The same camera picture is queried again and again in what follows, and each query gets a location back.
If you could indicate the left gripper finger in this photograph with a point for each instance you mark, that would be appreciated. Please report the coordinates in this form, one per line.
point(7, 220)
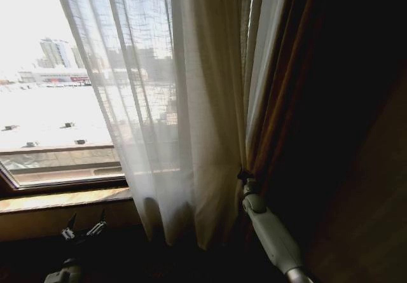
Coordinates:
point(70, 224)
point(99, 221)

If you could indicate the white sheer curtain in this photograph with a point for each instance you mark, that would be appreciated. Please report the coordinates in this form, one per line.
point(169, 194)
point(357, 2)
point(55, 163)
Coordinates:
point(206, 105)

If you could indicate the wooden window sill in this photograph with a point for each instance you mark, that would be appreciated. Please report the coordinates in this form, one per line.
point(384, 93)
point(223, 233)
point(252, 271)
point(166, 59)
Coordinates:
point(63, 210)

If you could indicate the brown heavy drape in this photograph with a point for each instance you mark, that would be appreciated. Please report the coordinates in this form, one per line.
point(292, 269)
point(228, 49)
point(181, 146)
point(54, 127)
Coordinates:
point(286, 130)

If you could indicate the small dark roof vent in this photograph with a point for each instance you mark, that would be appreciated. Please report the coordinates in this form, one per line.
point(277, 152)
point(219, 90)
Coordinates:
point(67, 124)
point(80, 142)
point(9, 127)

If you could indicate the pale curtain panel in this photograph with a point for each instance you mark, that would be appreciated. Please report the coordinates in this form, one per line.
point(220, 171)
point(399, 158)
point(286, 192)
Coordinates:
point(267, 57)

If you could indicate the low building with red signs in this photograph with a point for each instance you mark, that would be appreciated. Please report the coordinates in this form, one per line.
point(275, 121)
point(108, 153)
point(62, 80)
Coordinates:
point(54, 77)

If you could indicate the tall grey building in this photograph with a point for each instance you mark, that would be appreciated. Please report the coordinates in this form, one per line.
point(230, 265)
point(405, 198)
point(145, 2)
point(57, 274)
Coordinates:
point(54, 52)

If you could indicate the brown window frame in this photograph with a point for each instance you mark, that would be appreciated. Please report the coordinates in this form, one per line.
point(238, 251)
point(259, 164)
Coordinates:
point(63, 181)

